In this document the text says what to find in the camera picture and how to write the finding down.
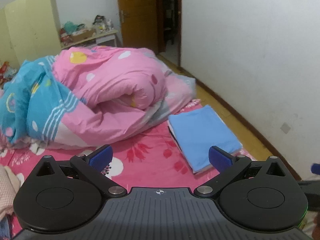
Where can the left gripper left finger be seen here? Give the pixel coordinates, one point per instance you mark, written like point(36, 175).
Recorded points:
point(89, 168)

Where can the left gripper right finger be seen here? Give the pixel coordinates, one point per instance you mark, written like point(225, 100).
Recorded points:
point(230, 169)

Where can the pink floral bed sheet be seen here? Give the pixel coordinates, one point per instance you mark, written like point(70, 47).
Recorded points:
point(149, 159)

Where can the cluttered white side table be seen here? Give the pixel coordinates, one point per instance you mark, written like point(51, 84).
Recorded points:
point(100, 32)

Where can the pink and blue quilt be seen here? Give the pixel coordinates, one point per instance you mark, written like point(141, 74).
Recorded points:
point(90, 97)

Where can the beige knitted garment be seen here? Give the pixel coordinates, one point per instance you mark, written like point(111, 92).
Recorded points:
point(10, 184)

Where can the brown wooden door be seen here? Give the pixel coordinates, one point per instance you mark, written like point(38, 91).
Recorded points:
point(139, 23)

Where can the light blue garment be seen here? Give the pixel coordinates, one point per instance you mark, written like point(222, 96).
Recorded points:
point(197, 131)

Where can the cream yellow wardrobe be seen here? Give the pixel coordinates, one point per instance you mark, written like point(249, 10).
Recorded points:
point(30, 29)

